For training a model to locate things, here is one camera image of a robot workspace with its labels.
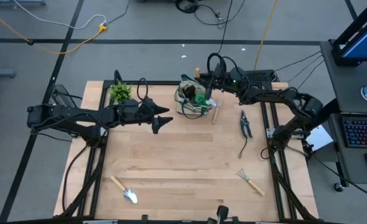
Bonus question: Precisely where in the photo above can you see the green-handled pruning shears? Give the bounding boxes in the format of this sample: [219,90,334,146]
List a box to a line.
[238,110,253,159]

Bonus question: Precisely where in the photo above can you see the pronged cultivator wooden handle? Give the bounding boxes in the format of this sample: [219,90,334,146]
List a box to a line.
[211,100,224,125]

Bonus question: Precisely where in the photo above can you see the white floor cable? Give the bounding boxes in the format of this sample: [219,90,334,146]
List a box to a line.
[14,0,107,30]

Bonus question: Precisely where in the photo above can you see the backlit black keyboard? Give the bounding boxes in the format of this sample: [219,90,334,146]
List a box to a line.
[341,117,367,149]

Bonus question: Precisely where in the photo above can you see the white paper sheet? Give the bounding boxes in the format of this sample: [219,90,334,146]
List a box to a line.
[304,126,334,152]

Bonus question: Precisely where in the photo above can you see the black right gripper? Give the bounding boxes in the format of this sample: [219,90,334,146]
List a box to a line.
[198,67,245,101]

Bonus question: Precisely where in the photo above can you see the black mesh power box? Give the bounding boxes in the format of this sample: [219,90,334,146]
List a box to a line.
[49,84,78,108]

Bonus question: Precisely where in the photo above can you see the thin black desk cable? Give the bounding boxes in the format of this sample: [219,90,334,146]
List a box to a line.
[275,50,323,72]

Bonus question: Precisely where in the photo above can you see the black desk caster wheel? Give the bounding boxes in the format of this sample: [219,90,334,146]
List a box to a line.
[333,182,348,193]

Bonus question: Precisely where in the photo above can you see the beige gardening bag green trim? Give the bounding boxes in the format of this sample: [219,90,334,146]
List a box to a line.
[174,73,214,121]

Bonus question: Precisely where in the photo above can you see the black hanging cable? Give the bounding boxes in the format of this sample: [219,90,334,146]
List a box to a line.
[207,0,234,73]

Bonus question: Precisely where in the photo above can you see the grey computer desk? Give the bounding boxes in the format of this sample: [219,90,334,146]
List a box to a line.
[319,40,367,186]

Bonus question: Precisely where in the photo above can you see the yellow floor extension cable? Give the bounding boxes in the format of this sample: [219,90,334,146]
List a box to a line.
[0,4,108,55]

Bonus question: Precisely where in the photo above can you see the artificial plant in white pot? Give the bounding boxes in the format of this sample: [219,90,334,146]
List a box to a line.
[108,80,134,103]

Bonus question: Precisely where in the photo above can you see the yellow hanging cord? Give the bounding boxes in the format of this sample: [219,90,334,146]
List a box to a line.
[253,0,279,71]

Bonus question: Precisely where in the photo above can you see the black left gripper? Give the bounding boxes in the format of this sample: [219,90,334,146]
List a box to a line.
[118,96,174,135]

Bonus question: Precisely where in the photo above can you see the long black controller box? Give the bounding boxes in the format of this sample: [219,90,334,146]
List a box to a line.
[245,69,277,83]

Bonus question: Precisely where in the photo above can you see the silver trowel wooden handle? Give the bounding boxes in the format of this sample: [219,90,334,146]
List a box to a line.
[109,175,139,205]

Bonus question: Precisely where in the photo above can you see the black computer monitor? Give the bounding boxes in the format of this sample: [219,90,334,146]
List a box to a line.
[331,0,367,67]

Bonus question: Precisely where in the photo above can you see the green spray bottle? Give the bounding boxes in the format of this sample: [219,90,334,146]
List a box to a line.
[193,92,218,107]

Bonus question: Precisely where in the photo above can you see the coiled black floor cable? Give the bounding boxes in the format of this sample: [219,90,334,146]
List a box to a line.
[174,0,246,27]

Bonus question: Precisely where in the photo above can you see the black aluminium table frame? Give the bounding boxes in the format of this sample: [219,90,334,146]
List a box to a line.
[58,70,320,223]

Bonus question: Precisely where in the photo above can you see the fan rake wooden handle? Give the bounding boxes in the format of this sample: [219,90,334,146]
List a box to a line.
[236,167,266,197]

